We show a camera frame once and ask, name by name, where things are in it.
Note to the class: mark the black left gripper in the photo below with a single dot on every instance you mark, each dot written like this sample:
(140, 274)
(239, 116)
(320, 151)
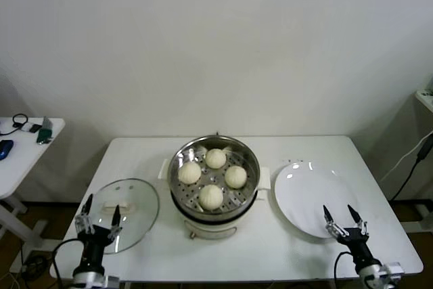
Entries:
(94, 238)

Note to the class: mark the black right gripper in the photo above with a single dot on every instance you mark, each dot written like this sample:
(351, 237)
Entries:
(358, 243)

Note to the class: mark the round glass pot lid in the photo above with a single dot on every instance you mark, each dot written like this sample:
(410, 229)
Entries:
(138, 197)

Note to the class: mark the white steamed baozi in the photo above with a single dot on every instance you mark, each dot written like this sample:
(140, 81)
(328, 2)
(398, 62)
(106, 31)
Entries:
(210, 197)
(215, 159)
(235, 177)
(189, 173)

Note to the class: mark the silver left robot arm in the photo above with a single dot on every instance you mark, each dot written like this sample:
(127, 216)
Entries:
(88, 278)

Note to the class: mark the stainless steel steamer basket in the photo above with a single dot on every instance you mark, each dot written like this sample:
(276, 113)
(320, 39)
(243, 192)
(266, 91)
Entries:
(243, 160)

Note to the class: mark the white round plate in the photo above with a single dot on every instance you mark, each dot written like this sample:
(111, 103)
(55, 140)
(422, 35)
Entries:
(304, 197)

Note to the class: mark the white table foot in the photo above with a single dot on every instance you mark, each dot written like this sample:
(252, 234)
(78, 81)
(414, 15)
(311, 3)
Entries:
(419, 216)
(35, 231)

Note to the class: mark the white side table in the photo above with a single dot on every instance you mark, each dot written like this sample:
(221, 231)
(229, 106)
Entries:
(20, 170)

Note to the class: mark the green and grey tool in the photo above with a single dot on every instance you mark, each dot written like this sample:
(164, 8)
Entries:
(44, 133)

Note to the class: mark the cream electric cooker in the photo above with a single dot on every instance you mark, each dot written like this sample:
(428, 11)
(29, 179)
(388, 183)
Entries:
(209, 226)

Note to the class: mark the small black device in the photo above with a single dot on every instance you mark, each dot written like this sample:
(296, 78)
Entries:
(34, 128)

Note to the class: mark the blue object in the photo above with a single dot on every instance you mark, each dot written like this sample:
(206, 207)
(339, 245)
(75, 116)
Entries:
(5, 149)

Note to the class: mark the white shelf board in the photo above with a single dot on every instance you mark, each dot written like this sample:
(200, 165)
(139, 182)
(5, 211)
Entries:
(425, 97)

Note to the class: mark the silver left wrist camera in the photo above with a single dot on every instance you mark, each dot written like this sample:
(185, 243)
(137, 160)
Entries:
(112, 282)

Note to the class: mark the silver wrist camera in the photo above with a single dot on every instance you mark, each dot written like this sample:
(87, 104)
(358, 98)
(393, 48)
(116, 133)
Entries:
(112, 282)
(393, 268)

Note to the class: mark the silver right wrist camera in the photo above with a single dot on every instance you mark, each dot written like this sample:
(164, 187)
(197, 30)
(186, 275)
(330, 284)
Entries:
(393, 268)

